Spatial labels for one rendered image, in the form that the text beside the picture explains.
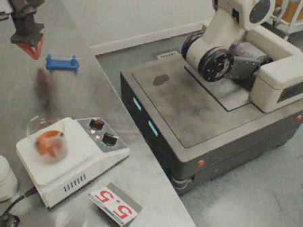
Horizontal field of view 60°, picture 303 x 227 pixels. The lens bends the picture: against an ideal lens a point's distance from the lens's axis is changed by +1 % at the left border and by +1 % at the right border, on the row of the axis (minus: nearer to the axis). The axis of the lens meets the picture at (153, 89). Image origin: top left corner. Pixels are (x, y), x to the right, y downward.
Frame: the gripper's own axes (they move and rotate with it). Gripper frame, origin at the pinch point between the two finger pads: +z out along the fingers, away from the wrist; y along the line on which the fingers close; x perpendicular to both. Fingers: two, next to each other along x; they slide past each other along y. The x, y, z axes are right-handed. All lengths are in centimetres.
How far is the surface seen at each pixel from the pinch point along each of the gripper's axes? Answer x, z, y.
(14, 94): -1.6, 3.1, 14.8
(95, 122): 24.8, -2.8, 29.0
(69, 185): 22.4, -1.1, 43.6
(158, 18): 40, 57, -143
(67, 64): 10.0, 2.1, 0.6
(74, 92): 14.9, 3.2, 12.5
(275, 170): 108, 79, -11
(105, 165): 28.4, 0.3, 38.3
